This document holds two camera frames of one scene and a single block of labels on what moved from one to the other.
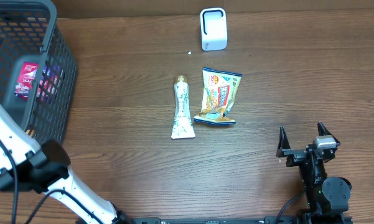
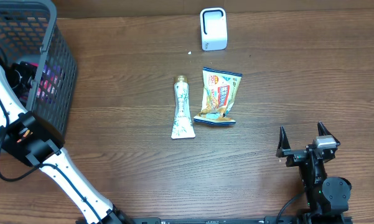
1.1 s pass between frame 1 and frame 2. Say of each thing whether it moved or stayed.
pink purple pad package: moved
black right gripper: stayed
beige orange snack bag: stayed
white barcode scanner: stayed
